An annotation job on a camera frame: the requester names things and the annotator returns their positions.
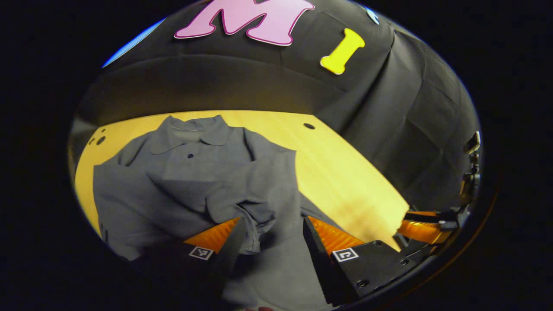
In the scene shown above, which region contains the black backdrop cloth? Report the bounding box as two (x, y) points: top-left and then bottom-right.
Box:
(69, 0), (482, 216)

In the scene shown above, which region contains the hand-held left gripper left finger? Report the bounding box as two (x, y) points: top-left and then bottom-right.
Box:
(130, 216), (248, 303)

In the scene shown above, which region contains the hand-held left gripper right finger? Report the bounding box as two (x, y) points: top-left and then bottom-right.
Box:
(302, 215), (418, 306)

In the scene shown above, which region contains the grey polo shirt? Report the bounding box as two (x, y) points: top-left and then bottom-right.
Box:
(92, 114), (342, 311)

